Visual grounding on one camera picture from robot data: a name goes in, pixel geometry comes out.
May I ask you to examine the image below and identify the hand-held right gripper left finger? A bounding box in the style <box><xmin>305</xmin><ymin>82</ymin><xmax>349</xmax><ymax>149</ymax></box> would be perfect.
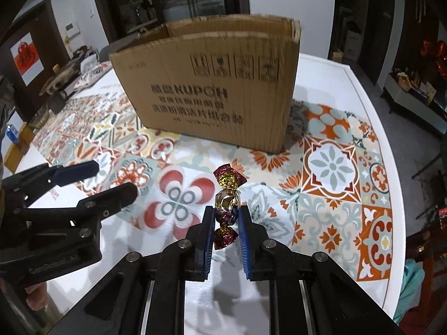
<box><xmin>59</xmin><ymin>206</ymin><xmax>215</xmax><ymax>335</ymax></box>

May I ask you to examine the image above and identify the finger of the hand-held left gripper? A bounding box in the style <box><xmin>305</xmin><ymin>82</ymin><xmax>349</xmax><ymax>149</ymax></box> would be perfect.
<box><xmin>21</xmin><ymin>182</ymin><xmax>139</xmax><ymax>233</ymax></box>
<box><xmin>0</xmin><ymin>161</ymin><xmax>100</xmax><ymax>210</ymax></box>

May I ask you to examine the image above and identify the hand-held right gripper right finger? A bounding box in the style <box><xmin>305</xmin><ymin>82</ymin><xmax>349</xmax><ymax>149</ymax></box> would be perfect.
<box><xmin>238</xmin><ymin>205</ymin><xmax>402</xmax><ymax>335</ymax></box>

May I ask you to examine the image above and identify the red gold candy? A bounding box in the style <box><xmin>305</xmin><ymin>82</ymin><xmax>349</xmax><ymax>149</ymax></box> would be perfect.
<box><xmin>213</xmin><ymin>163</ymin><xmax>247</xmax><ymax>251</ymax></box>

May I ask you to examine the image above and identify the cardboard box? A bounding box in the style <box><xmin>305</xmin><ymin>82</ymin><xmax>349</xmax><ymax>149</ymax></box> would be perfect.
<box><xmin>109</xmin><ymin>14</ymin><xmax>301</xmax><ymax>155</ymax></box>

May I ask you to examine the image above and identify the person's left hand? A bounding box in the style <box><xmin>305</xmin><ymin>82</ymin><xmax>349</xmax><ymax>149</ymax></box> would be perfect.
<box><xmin>24</xmin><ymin>281</ymin><xmax>48</xmax><ymax>312</ymax></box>

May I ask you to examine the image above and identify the clear glass container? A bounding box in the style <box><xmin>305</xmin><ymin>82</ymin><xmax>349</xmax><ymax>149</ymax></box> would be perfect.
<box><xmin>28</xmin><ymin>106</ymin><xmax>52</xmax><ymax>130</ymax></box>

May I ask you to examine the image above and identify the red paper door decoration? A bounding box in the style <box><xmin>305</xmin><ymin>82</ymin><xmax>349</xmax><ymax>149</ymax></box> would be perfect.
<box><xmin>10</xmin><ymin>33</ymin><xmax>44</xmax><ymax>86</ymax></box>

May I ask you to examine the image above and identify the teal cloth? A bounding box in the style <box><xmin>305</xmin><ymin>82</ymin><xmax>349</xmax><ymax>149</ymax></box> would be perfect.
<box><xmin>393</xmin><ymin>260</ymin><xmax>425</xmax><ymax>325</ymax></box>

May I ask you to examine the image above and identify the grey low cabinet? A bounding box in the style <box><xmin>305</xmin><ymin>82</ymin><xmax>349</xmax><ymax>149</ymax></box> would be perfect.
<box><xmin>382</xmin><ymin>75</ymin><xmax>447</xmax><ymax>137</ymax></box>

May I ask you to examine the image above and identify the dark wooden wardrobe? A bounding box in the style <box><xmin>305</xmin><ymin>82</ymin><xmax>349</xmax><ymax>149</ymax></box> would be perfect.
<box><xmin>367</xmin><ymin>0</ymin><xmax>441</xmax><ymax>85</ymax></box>

